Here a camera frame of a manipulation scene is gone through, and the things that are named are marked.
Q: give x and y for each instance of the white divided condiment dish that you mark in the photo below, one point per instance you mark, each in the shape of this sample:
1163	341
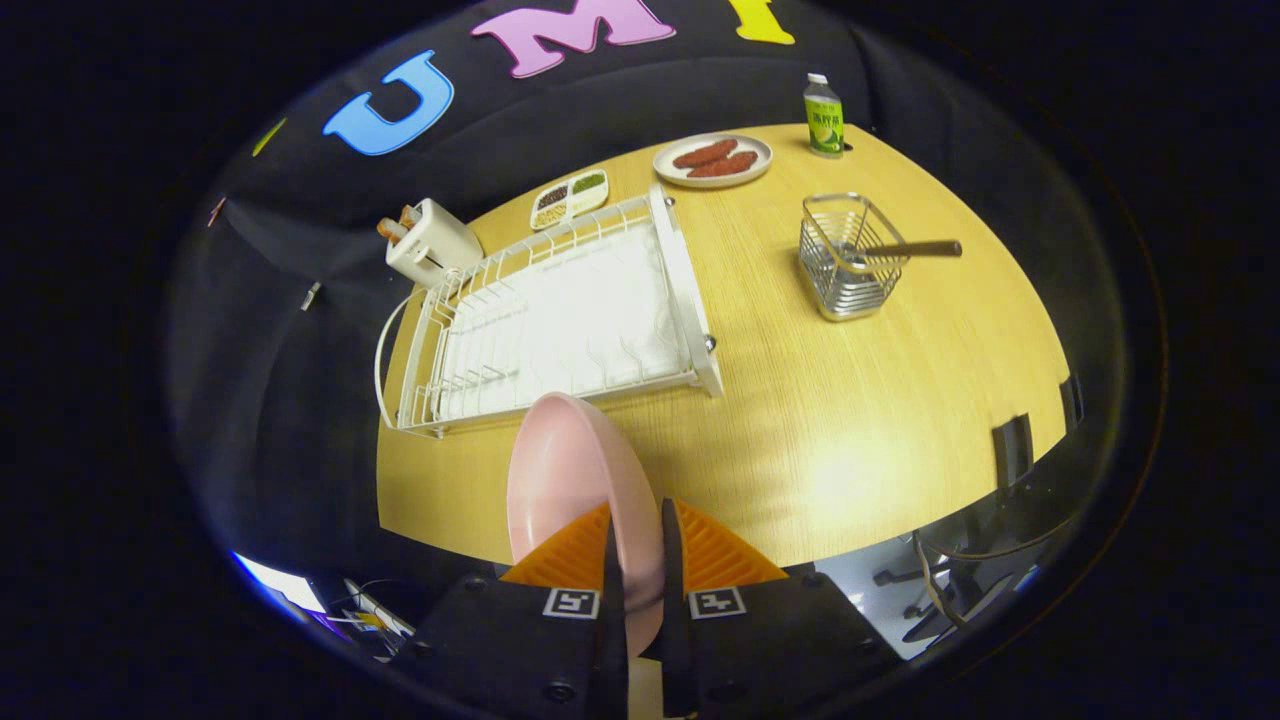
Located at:
568	200

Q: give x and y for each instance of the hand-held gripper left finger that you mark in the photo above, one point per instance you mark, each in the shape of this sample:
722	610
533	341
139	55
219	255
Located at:
614	620

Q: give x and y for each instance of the white clip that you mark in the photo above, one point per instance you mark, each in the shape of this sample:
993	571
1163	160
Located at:
311	295

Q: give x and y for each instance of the black table edge bracket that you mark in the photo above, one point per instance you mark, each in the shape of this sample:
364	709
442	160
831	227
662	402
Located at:
1072	402
1012	450

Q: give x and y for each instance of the white toaster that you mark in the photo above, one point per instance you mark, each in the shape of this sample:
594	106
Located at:
435	245

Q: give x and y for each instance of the brown meat piece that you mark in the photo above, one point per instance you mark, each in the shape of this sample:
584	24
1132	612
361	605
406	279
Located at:
704	153
724	165

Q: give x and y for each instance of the green drink bottle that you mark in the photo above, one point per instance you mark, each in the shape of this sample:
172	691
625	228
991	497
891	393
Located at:
824	120

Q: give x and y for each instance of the pink plate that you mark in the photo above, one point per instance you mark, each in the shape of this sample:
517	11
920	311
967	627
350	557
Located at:
570	470

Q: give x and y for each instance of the dark metal spoon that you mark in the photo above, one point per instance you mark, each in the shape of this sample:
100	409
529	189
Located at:
920	248

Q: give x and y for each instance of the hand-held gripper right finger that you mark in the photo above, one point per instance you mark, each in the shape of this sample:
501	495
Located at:
672	600

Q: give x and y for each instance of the toast slice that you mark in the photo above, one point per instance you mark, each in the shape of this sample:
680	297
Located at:
392	230
408	214

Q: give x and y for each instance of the round white plate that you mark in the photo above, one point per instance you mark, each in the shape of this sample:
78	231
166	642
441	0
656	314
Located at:
665	165

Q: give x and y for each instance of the pink clip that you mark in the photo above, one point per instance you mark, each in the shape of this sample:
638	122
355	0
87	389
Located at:
215	210

